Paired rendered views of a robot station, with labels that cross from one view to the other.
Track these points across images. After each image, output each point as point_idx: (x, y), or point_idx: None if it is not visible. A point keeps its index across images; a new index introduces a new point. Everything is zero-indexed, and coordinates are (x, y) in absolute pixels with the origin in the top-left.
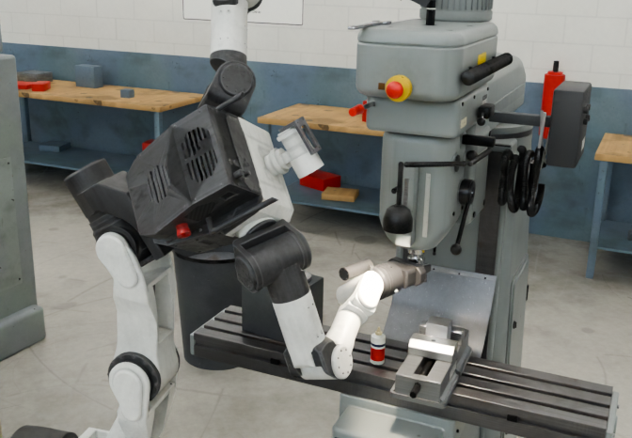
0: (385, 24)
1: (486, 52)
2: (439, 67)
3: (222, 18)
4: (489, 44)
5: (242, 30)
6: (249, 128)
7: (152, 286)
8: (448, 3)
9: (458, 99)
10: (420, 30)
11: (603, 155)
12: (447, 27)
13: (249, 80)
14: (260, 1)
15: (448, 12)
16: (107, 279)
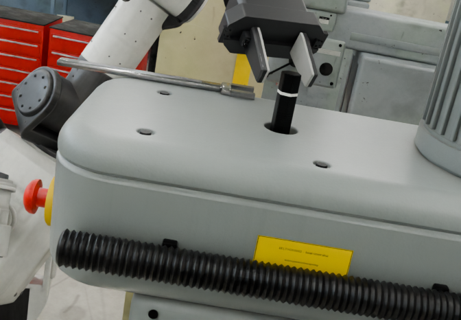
0: (216, 93)
1: (361, 253)
2: (53, 191)
3: (108, 15)
4: (395, 242)
5: (112, 38)
6: (8, 159)
7: (25, 291)
8: (431, 110)
9: (146, 296)
10: (101, 106)
11: None
12: (221, 136)
13: (39, 99)
14: (188, 10)
15: (422, 132)
16: None
